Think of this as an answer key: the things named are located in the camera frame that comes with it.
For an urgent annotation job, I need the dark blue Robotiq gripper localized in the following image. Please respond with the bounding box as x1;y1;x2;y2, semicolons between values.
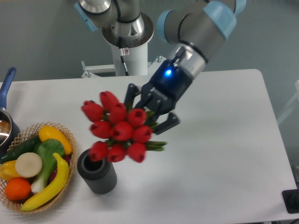
123;42;208;136

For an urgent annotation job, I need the red tulip bouquet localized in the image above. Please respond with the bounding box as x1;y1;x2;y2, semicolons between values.
81;91;167;163

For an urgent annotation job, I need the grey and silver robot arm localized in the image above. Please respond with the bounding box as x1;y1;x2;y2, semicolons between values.
74;0;246;134

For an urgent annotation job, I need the dark grey ribbed vase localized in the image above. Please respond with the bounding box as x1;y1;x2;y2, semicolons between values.
77;149;117;194

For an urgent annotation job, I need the yellow squash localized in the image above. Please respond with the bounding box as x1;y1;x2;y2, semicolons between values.
38;126;72;155

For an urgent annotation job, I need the green bok choy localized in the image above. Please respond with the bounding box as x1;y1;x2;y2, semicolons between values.
31;139;64;194

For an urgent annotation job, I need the woven wicker basket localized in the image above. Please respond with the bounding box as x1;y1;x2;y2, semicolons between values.
0;122;77;214

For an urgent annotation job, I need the green cucumber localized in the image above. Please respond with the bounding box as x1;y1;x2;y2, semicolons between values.
0;135;41;164

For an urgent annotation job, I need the yellow banana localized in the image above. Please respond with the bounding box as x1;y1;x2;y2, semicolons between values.
21;153;70;212

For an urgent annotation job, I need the beige round radish slice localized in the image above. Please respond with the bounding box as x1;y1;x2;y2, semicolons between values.
15;153;43;178

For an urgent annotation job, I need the yellow bell pepper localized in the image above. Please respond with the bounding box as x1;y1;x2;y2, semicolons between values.
0;160;21;181

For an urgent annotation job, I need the orange fruit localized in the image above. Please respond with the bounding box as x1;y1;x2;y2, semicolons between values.
5;178;31;201

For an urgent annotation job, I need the black device at table edge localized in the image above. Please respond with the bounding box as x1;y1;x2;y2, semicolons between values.
282;189;299;214

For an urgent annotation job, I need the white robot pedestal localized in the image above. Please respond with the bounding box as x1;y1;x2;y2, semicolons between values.
81;43;166;78

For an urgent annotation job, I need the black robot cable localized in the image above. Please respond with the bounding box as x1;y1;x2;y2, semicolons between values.
118;36;130;77

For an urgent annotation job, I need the white metal frame right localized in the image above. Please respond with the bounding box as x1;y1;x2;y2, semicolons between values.
277;80;299;125

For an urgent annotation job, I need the blue handled saucepan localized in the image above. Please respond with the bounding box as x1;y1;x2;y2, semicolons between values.
0;67;20;157

